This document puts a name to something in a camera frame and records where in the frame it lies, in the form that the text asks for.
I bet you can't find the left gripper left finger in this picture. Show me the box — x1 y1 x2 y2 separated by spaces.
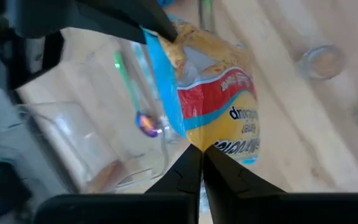
144 144 203 224

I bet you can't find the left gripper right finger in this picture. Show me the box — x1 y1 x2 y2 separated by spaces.
202 144 288 224

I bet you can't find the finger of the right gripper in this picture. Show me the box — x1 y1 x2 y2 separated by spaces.
6 0 147 45
73 0 179 44

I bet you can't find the silver spoon teal handle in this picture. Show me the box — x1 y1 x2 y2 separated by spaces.
132 40 183 146

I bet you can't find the iridescent spoon green handle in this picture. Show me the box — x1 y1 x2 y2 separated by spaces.
112 49 165 138

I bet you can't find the blue-edged Maruchan ramen pack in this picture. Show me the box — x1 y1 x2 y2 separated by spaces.
141 14 262 166

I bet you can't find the cork-stoppered saffron glass jar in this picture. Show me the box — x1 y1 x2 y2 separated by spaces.
296 44 347 81

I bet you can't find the clear plastic bin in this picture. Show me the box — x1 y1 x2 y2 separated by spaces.
16 101 170 195

